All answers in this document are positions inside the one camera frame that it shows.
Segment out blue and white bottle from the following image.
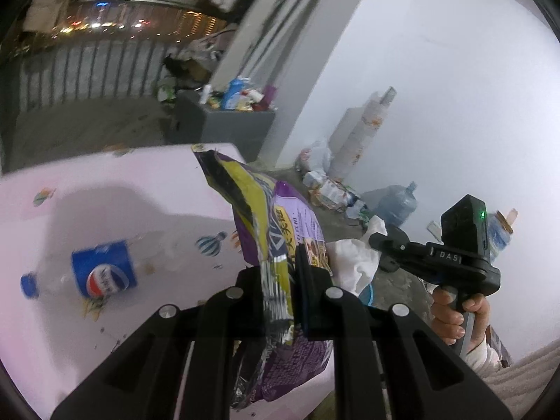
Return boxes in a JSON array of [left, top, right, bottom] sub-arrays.
[[221, 78, 246, 110]]

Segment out person's right hand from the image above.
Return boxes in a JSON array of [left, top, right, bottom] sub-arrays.
[[431, 286, 491, 347]]

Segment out rolled white posters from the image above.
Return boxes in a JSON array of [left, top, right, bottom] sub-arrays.
[[328, 87, 399, 180]]

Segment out white plastic bag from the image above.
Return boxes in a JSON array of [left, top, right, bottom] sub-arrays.
[[300, 140, 333, 176]]

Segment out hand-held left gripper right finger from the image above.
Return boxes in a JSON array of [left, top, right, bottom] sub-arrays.
[[294, 243, 512, 420]]

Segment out pile of litter bags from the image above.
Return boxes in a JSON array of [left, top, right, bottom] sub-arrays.
[[302, 170, 372, 228]]

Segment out white blanket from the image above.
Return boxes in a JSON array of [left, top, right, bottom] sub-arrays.
[[475, 341, 556, 420]]

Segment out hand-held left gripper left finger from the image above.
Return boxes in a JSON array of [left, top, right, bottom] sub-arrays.
[[50, 267, 272, 420]]

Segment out blue label plastic bottle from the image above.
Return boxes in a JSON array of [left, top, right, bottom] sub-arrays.
[[21, 237, 178, 300]]

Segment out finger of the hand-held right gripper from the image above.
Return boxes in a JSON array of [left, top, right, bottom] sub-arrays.
[[369, 227, 412, 273]]

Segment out balcony railing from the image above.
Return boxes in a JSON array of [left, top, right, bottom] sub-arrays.
[[4, 37, 176, 117]]

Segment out person's right forearm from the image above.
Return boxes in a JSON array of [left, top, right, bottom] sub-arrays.
[[464, 340, 503, 370]]

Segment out purple snack bag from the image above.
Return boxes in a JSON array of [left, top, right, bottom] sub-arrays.
[[192, 149, 334, 410]]

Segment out grey trash bin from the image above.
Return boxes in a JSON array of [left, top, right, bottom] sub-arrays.
[[173, 90, 277, 162]]

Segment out blue water jug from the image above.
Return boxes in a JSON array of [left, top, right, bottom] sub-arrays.
[[376, 181, 418, 228]]

